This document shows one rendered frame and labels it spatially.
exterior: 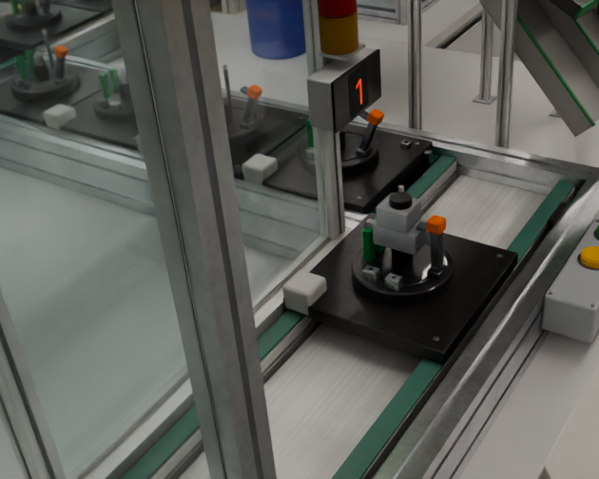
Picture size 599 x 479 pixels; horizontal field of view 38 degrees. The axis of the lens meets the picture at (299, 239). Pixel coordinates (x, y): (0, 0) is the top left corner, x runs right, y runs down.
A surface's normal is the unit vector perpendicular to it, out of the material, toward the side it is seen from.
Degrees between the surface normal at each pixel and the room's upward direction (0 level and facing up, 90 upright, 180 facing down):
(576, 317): 90
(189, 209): 90
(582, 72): 45
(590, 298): 0
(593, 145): 0
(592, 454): 0
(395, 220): 90
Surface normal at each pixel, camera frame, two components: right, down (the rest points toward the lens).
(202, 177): 0.83, 0.26
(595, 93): 0.45, -0.34
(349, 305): -0.08, -0.83
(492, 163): -0.55, 0.51
